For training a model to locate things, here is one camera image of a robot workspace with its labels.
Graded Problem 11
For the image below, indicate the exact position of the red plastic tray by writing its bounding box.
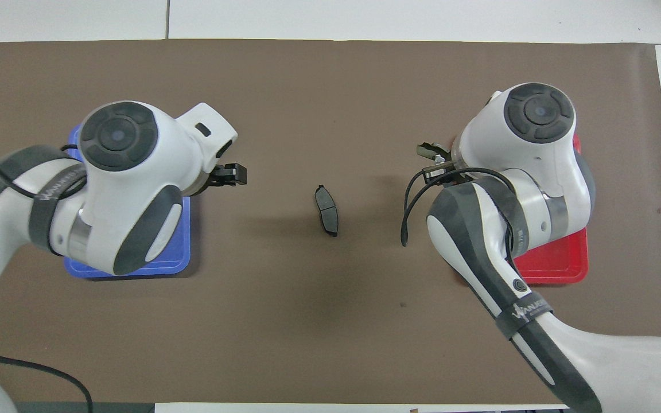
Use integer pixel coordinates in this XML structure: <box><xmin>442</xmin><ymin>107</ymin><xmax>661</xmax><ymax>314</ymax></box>
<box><xmin>451</xmin><ymin>133</ymin><xmax>589</xmax><ymax>286</ymax></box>

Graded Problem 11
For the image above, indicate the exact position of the brown table mat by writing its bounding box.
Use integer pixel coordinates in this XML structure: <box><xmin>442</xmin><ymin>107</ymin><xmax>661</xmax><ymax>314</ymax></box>
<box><xmin>0</xmin><ymin>39</ymin><xmax>661</xmax><ymax>405</ymax></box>

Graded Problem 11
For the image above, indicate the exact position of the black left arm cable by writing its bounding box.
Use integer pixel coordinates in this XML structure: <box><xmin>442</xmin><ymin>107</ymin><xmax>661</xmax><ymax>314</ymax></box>
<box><xmin>0</xmin><ymin>143</ymin><xmax>94</xmax><ymax>413</ymax></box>

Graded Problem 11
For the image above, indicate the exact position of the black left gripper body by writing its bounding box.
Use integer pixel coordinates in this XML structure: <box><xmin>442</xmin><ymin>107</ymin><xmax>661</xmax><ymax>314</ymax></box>
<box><xmin>205</xmin><ymin>165</ymin><xmax>229</xmax><ymax>190</ymax></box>

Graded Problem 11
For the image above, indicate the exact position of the dark brake pad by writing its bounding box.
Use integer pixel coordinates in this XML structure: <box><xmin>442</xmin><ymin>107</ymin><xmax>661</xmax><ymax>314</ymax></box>
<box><xmin>314</xmin><ymin>184</ymin><xmax>339</xmax><ymax>237</ymax></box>

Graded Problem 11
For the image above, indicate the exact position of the blue plastic tray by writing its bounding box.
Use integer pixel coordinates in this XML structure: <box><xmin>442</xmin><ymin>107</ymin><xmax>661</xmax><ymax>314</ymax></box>
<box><xmin>64</xmin><ymin>123</ymin><xmax>193</xmax><ymax>280</ymax></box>

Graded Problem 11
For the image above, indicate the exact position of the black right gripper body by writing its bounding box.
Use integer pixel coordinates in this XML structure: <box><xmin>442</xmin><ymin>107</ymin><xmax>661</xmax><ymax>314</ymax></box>
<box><xmin>423</xmin><ymin>162</ymin><xmax>464</xmax><ymax>185</ymax></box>

